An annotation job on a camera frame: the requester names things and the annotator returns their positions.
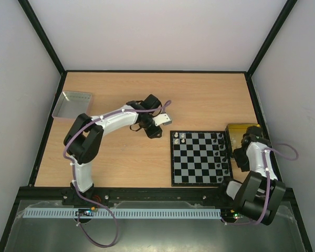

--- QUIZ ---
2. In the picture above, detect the gold metal tin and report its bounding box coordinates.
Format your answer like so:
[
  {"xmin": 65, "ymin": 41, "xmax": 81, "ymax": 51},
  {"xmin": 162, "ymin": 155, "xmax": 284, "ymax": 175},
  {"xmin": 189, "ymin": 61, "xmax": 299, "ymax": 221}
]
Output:
[{"xmin": 225, "ymin": 123, "xmax": 261, "ymax": 159}]

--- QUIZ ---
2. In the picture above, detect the black magnetic chess board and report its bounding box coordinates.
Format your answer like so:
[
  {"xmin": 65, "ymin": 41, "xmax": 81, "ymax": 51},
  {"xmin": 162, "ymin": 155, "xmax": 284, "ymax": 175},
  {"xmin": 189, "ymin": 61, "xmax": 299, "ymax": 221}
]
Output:
[{"xmin": 170, "ymin": 131, "xmax": 233, "ymax": 187}]

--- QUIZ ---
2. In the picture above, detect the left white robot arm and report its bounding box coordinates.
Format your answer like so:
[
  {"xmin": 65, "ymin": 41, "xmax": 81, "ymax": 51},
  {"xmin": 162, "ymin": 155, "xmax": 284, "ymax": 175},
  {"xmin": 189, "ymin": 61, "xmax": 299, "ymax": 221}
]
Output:
[{"xmin": 63, "ymin": 94, "xmax": 165, "ymax": 193}]

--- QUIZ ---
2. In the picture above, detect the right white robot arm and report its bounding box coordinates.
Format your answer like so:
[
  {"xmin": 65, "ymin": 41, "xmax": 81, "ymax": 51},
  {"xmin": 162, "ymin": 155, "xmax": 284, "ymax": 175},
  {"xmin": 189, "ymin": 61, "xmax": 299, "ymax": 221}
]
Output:
[{"xmin": 218, "ymin": 126, "xmax": 286, "ymax": 225}]

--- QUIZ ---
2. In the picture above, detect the silver metal tray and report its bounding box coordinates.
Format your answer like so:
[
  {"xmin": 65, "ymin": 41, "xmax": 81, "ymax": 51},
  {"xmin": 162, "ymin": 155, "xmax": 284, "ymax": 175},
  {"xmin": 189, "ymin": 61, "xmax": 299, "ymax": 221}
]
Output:
[{"xmin": 52, "ymin": 91, "xmax": 93, "ymax": 121}]

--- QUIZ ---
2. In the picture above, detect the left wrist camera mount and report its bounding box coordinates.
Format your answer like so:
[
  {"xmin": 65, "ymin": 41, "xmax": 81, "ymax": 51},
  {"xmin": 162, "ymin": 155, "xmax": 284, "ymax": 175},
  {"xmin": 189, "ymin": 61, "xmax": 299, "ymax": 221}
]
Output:
[{"xmin": 153, "ymin": 113, "xmax": 172, "ymax": 126}]

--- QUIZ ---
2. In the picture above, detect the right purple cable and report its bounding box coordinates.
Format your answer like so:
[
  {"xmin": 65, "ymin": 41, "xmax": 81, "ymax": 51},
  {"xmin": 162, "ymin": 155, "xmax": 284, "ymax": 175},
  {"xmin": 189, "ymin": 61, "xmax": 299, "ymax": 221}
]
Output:
[{"xmin": 223, "ymin": 143, "xmax": 299, "ymax": 226}]

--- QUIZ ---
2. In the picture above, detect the purple cable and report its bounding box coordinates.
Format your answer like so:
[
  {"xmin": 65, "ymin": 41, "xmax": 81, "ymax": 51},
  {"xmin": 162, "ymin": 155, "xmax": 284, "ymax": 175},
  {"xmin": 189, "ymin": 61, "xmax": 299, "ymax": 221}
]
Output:
[
  {"xmin": 62, "ymin": 100, "xmax": 173, "ymax": 247},
  {"xmin": 223, "ymin": 143, "xmax": 299, "ymax": 226}
]

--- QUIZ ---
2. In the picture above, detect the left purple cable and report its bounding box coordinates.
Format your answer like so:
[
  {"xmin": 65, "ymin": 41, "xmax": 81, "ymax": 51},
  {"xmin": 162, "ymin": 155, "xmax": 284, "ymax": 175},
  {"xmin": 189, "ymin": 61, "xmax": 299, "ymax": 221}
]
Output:
[{"xmin": 62, "ymin": 100, "xmax": 173, "ymax": 247}]

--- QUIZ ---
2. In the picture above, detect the white slotted cable duct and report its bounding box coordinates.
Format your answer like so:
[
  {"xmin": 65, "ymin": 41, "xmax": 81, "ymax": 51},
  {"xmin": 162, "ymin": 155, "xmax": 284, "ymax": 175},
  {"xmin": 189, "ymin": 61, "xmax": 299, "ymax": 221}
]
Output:
[{"xmin": 23, "ymin": 208, "xmax": 221, "ymax": 219}]

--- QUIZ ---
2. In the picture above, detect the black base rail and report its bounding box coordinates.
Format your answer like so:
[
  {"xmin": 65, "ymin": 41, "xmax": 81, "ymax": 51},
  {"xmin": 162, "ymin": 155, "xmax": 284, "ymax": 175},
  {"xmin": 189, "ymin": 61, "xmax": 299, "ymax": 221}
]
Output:
[{"xmin": 61, "ymin": 186, "xmax": 237, "ymax": 208}]

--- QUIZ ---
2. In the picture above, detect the black frame enclosure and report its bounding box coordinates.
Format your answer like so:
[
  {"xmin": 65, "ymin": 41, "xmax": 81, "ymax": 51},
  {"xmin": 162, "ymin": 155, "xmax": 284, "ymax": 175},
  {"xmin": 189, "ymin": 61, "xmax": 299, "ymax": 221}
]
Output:
[{"xmin": 0, "ymin": 0, "xmax": 312, "ymax": 251}]

